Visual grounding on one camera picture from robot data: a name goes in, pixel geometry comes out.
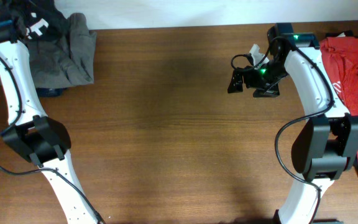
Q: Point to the folded dark navy garment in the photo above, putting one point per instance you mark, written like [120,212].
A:
[49,92]

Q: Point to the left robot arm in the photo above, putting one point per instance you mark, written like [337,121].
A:
[34,136]

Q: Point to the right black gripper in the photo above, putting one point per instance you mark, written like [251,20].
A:
[271,91]

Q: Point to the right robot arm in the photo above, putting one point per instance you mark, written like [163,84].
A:
[327,145]

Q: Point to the folded grey shorts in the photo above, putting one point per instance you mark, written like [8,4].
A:
[65,62]

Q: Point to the black Nike t-shirt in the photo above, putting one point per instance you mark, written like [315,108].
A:
[41,19]

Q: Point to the black logo t-shirt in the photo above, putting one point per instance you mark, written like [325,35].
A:
[346,33]

